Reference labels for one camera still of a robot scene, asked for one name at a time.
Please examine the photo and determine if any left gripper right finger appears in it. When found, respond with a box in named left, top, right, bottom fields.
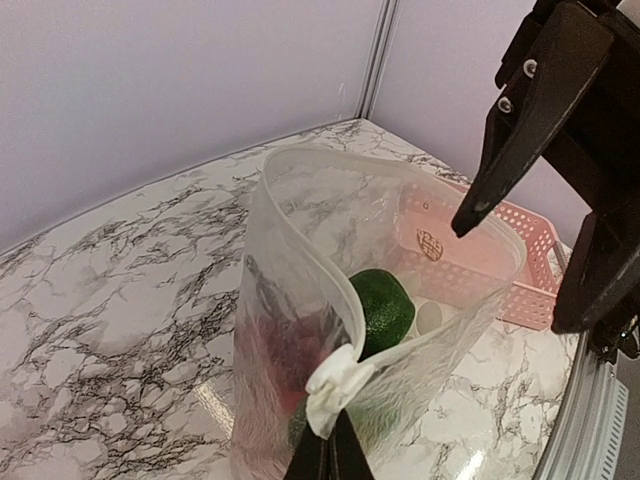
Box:
left=329, top=410, right=374, bottom=480

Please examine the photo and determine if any clear zip top bag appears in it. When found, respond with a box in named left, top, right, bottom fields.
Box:
left=230, top=147, right=526, bottom=479

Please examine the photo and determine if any front aluminium rail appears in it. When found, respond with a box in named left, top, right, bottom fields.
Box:
left=533, top=331, right=639, bottom=479

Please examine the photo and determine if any pink plastic basket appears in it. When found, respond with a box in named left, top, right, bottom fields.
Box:
left=394, top=180, right=562, bottom=330

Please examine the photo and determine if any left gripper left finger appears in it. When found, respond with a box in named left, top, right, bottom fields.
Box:
left=284, top=424, right=330, bottom=480

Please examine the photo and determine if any right aluminium frame post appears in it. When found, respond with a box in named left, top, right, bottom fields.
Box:
left=354, top=0, right=399, bottom=119

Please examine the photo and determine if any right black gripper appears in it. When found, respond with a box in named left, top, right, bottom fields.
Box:
left=451, top=1, right=639, bottom=360

